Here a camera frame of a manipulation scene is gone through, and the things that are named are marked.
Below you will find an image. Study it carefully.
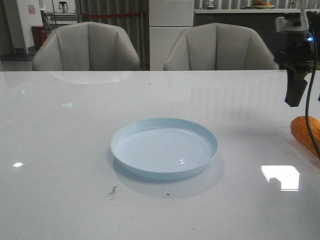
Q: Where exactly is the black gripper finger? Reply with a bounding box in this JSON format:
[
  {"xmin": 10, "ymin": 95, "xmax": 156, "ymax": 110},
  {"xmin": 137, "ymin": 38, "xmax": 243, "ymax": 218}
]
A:
[{"xmin": 284, "ymin": 63, "xmax": 308, "ymax": 107}]

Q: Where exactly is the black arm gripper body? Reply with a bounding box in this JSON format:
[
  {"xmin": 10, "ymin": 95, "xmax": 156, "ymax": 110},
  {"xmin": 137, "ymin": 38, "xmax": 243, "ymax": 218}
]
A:
[{"xmin": 274, "ymin": 32, "xmax": 315, "ymax": 69}]

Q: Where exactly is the orange corn cob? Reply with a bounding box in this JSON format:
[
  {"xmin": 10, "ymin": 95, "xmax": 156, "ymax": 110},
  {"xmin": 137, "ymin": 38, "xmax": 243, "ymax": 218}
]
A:
[{"xmin": 290, "ymin": 115, "xmax": 320, "ymax": 158}]

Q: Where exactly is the light blue round plate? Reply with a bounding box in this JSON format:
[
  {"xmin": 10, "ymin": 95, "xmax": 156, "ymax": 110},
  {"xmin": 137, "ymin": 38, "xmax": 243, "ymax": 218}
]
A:
[{"xmin": 110, "ymin": 118, "xmax": 219, "ymax": 181}]

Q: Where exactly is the dark grey counter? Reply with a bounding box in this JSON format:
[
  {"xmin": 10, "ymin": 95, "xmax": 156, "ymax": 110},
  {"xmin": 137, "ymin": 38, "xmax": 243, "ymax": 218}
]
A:
[{"xmin": 194, "ymin": 13, "xmax": 287, "ymax": 56}]

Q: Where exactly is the fruit bowl on counter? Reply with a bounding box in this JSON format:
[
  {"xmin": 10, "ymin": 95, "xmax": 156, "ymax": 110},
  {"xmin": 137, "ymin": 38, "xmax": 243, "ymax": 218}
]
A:
[{"xmin": 251, "ymin": 0, "xmax": 274, "ymax": 9}]

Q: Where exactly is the grey right upholstered chair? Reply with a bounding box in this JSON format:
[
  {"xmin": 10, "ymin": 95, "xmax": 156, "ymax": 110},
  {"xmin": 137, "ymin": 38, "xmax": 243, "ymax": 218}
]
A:
[{"xmin": 163, "ymin": 23, "xmax": 279, "ymax": 71}]

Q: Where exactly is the grey upholstered chair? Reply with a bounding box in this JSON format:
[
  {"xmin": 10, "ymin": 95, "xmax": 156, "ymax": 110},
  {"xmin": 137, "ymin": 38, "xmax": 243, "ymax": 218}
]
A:
[
  {"xmin": 32, "ymin": 21, "xmax": 140, "ymax": 71},
  {"xmin": 163, "ymin": 23, "xmax": 279, "ymax": 71}
]

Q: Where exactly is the white cabinet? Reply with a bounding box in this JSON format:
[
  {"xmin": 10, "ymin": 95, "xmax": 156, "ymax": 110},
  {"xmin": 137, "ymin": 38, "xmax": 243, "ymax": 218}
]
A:
[{"xmin": 148, "ymin": 0, "xmax": 194, "ymax": 71}]

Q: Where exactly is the red barrier belt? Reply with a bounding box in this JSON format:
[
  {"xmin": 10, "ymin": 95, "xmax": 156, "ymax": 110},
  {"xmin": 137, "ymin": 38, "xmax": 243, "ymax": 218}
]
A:
[{"xmin": 84, "ymin": 12, "xmax": 141, "ymax": 19}]

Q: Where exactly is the grey left upholstered chair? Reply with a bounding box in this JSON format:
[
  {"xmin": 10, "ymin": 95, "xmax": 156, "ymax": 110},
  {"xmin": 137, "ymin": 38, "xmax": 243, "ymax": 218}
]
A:
[{"xmin": 32, "ymin": 21, "xmax": 140, "ymax": 71}]

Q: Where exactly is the red bin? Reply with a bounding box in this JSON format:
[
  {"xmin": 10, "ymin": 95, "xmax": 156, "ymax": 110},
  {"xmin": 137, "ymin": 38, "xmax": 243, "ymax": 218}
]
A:
[{"xmin": 31, "ymin": 25, "xmax": 48, "ymax": 50}]

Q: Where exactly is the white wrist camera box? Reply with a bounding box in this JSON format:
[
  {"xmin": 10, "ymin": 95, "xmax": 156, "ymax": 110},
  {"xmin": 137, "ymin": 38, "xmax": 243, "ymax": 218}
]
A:
[{"xmin": 275, "ymin": 16, "xmax": 309, "ymax": 33}]

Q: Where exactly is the black cable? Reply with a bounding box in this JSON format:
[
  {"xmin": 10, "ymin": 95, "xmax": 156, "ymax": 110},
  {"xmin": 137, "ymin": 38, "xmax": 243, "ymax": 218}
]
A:
[{"xmin": 304, "ymin": 11, "xmax": 320, "ymax": 156}]

